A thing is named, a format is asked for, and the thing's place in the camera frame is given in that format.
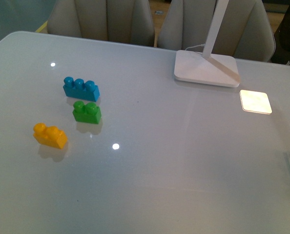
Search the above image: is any yellow two-stud block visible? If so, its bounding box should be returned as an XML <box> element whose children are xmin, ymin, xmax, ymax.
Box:
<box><xmin>33</xmin><ymin>123</ymin><xmax>68</xmax><ymax>149</ymax></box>

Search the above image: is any green two-stud block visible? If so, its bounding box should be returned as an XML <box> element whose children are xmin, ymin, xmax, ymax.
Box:
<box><xmin>72</xmin><ymin>100</ymin><xmax>102</xmax><ymax>124</ymax></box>

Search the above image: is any blue three-stud block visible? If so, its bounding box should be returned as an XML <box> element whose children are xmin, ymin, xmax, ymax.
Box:
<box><xmin>63</xmin><ymin>77</ymin><xmax>100</xmax><ymax>102</ymax></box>

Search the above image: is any white desk lamp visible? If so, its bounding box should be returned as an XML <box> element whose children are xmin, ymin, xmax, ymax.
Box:
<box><xmin>174</xmin><ymin>0</ymin><xmax>240</xmax><ymax>88</ymax></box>

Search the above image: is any beige chair left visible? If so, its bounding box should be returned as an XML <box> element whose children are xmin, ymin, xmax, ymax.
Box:
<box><xmin>47</xmin><ymin>0</ymin><xmax>155</xmax><ymax>46</ymax></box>

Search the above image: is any beige chair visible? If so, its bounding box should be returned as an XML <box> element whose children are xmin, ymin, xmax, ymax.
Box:
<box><xmin>157</xmin><ymin>0</ymin><xmax>276</xmax><ymax>62</ymax></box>
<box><xmin>47</xmin><ymin>0</ymin><xmax>155</xmax><ymax>46</ymax></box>

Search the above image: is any beige chair right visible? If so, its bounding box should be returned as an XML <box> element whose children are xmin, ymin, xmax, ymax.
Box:
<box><xmin>157</xmin><ymin>0</ymin><xmax>276</xmax><ymax>62</ymax></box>

